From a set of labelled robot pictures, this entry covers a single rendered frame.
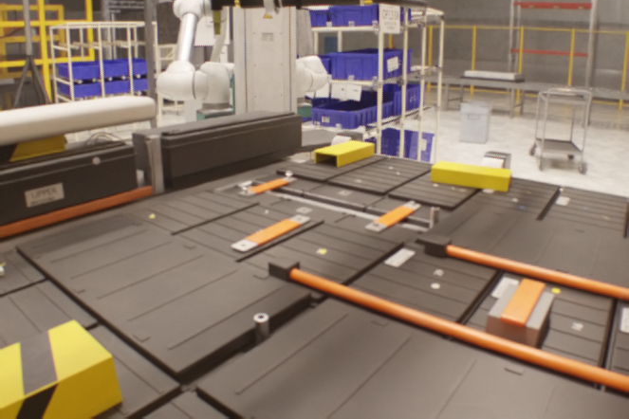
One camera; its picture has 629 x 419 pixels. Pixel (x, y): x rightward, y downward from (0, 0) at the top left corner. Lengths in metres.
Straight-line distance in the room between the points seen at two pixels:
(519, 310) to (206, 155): 0.75
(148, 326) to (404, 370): 0.25
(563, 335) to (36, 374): 0.46
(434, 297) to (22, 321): 0.45
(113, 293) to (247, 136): 0.64
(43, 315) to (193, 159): 0.55
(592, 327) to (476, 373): 0.16
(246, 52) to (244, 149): 1.38
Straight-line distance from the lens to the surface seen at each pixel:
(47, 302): 0.57
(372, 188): 0.91
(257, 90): 2.47
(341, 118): 3.30
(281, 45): 2.52
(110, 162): 0.89
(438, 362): 0.42
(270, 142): 1.16
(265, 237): 0.66
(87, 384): 0.38
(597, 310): 0.57
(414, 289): 0.54
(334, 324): 0.46
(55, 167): 0.85
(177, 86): 2.52
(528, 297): 0.49
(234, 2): 1.30
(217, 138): 1.03
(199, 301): 0.51
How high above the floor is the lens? 1.26
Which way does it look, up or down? 16 degrees down
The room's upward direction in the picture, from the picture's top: straight up
